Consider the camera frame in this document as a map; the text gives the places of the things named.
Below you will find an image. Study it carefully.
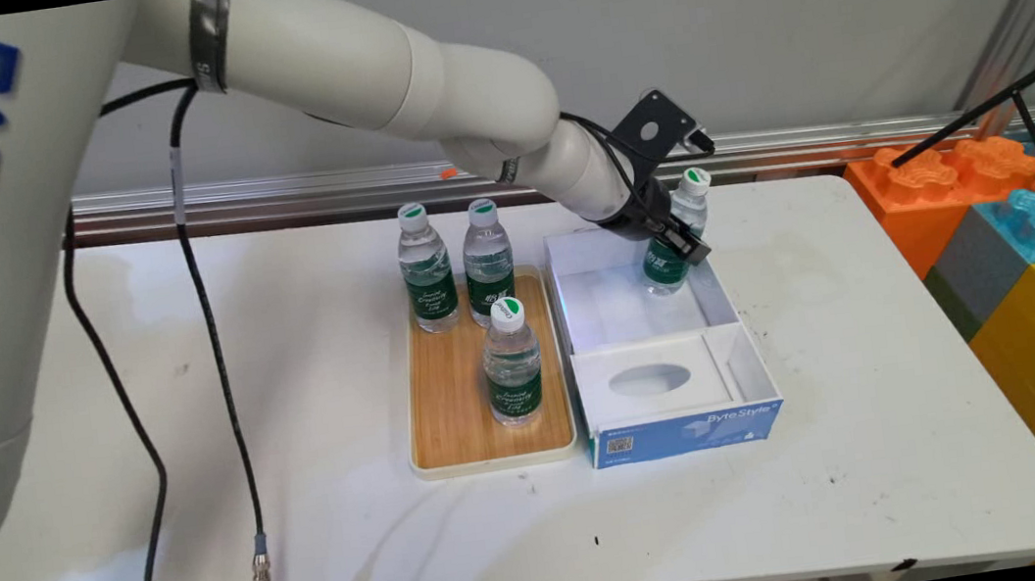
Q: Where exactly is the orange foam building block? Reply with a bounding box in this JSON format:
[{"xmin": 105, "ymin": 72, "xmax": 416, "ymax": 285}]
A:
[{"xmin": 842, "ymin": 130, "xmax": 1035, "ymax": 289}]

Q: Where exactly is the aluminium wall rail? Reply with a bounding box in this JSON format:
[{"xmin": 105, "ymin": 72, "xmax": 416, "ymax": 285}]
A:
[{"xmin": 62, "ymin": 77, "xmax": 1035, "ymax": 265}]

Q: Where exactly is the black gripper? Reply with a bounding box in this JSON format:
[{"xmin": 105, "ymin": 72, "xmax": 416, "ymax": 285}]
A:
[{"xmin": 603, "ymin": 171, "xmax": 715, "ymax": 276}]

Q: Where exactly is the black cable with metal connector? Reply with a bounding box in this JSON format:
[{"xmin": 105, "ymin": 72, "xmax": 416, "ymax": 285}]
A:
[{"xmin": 157, "ymin": 79, "xmax": 274, "ymax": 581}]

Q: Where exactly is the bamboo tray with cream rim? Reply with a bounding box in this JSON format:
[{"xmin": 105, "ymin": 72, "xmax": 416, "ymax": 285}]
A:
[{"xmin": 387, "ymin": 259, "xmax": 582, "ymax": 484}]

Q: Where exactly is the white and blue cardboard box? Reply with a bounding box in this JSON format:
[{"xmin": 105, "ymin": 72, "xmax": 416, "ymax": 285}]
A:
[{"xmin": 542, "ymin": 207, "xmax": 790, "ymax": 474}]

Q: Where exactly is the green label water bottle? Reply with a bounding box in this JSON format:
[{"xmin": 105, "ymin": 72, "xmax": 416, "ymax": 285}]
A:
[
  {"xmin": 475, "ymin": 293, "xmax": 551, "ymax": 430},
  {"xmin": 456, "ymin": 195, "xmax": 522, "ymax": 331},
  {"xmin": 630, "ymin": 165, "xmax": 725, "ymax": 299},
  {"xmin": 392, "ymin": 199, "xmax": 463, "ymax": 337}
]

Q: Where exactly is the black tripod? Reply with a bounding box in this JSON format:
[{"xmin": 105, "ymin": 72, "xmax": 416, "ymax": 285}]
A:
[{"xmin": 878, "ymin": 44, "xmax": 1035, "ymax": 220}]

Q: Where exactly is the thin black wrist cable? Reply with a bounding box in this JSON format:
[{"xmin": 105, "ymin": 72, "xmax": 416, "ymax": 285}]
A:
[{"xmin": 560, "ymin": 101, "xmax": 667, "ymax": 225}]

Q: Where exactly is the grey foam building block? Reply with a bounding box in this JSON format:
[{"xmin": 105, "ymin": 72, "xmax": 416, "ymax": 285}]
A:
[{"xmin": 915, "ymin": 204, "xmax": 1035, "ymax": 347}]

